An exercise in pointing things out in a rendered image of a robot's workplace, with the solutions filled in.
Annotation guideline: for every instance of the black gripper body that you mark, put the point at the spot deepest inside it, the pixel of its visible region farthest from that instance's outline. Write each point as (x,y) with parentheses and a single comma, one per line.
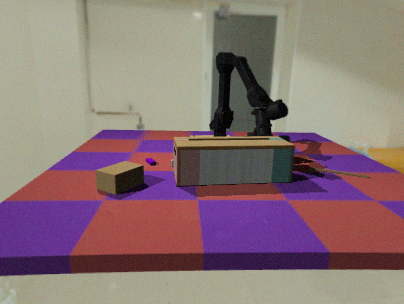
(264,129)

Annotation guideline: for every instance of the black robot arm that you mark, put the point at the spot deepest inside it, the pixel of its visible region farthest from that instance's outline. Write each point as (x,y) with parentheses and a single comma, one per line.
(257,97)

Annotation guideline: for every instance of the tan rectangular block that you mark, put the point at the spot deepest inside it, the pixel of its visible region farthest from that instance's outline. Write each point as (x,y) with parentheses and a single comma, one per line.
(119,177)

